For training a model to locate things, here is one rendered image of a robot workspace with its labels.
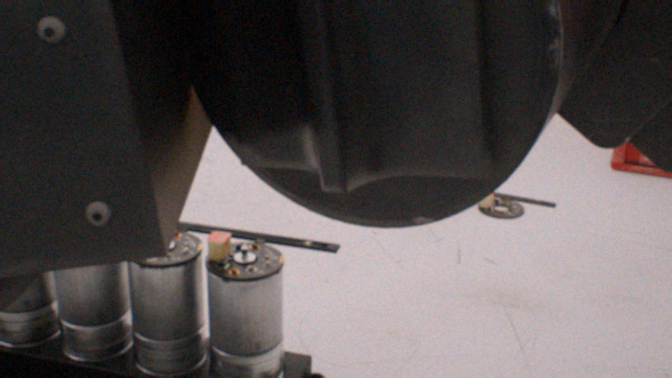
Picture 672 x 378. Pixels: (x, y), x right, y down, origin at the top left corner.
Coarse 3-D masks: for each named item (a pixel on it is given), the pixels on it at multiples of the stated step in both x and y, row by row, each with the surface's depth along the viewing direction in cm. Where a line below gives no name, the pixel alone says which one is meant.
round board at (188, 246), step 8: (176, 232) 29; (184, 232) 29; (176, 240) 29; (184, 240) 29; (192, 240) 29; (200, 240) 29; (176, 248) 28; (184, 248) 28; (192, 248) 28; (200, 248) 28; (168, 256) 28; (176, 256) 28; (184, 256) 28; (192, 256) 28; (144, 264) 27; (152, 264) 27; (160, 264) 27; (168, 264) 27; (176, 264) 27
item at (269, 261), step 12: (240, 252) 28; (252, 252) 28; (264, 252) 28; (276, 252) 28; (216, 264) 27; (228, 264) 27; (240, 264) 27; (252, 264) 27; (264, 264) 27; (276, 264) 27; (216, 276) 27; (228, 276) 27; (240, 276) 27; (252, 276) 27; (264, 276) 27
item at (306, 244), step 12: (180, 228) 30; (192, 228) 30; (204, 228) 30; (216, 228) 30; (228, 228) 30; (252, 240) 29; (264, 240) 29; (276, 240) 29; (288, 240) 29; (300, 240) 29; (312, 240) 29; (336, 252) 28
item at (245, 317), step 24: (216, 288) 27; (240, 288) 27; (264, 288) 27; (216, 312) 27; (240, 312) 27; (264, 312) 27; (216, 336) 28; (240, 336) 27; (264, 336) 28; (216, 360) 28; (240, 360) 28; (264, 360) 28
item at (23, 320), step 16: (48, 272) 30; (32, 288) 30; (48, 288) 30; (16, 304) 30; (32, 304) 30; (48, 304) 30; (0, 320) 30; (16, 320) 30; (32, 320) 30; (48, 320) 30; (0, 336) 30; (16, 336) 30; (32, 336) 30; (48, 336) 31
